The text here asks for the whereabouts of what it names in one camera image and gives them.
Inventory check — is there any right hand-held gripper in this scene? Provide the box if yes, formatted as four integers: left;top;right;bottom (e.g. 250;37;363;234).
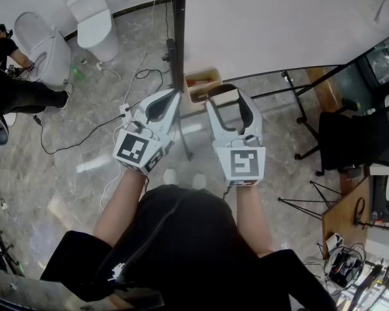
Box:
206;84;266;187

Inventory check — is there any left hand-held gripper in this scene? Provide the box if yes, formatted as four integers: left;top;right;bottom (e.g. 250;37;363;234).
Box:
112;88;182;176

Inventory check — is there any small white block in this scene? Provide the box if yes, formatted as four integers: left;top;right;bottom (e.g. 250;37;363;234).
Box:
207;84;241;107

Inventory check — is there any person's right forearm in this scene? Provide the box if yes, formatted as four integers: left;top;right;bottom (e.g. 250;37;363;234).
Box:
235;185;275;259

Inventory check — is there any person's left forearm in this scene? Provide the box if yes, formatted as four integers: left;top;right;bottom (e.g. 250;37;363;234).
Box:
93;167;148;248

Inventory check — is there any white table top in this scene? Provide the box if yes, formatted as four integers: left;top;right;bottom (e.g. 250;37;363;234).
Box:
172;0;389;93

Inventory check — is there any white power strip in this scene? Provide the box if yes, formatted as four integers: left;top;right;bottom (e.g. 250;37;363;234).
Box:
119;103;134;128

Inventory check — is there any wooden marker tray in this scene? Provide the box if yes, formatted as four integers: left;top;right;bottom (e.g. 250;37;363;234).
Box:
183;67;223;105

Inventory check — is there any person's left white shoe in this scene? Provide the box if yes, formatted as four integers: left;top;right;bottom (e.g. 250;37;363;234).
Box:
163;168;178;185

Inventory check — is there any white toilet with tank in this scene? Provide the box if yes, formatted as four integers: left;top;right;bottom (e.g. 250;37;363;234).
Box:
66;0;120;63

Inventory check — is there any black office chair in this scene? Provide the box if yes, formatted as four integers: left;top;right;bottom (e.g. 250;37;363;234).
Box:
294;98;389;176

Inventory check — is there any white toilet with raised lid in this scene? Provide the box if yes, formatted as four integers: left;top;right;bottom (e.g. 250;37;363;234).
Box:
13;10;73;90

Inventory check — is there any person's black clothing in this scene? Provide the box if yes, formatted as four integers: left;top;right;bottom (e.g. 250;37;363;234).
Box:
40;183;338;311

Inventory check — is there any wooden side table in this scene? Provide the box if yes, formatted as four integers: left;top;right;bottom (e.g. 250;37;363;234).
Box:
277;175;373;260

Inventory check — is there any looped black cable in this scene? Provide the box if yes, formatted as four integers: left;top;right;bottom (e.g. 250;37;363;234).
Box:
129;68;172;109

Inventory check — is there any white toilet supply hose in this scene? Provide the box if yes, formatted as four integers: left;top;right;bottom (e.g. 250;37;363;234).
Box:
97;62;122;82

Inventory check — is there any white wall cable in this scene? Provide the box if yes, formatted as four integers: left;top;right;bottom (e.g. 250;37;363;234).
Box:
123;0;156;106

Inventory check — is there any long black power cable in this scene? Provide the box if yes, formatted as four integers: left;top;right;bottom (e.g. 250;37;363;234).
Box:
34;113;127;155

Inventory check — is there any black coiled cable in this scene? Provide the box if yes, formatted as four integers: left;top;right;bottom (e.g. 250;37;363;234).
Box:
353;197;367;226

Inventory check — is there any black electronic device with cables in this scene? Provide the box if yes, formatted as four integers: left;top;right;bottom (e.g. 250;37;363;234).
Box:
324;246;366;290

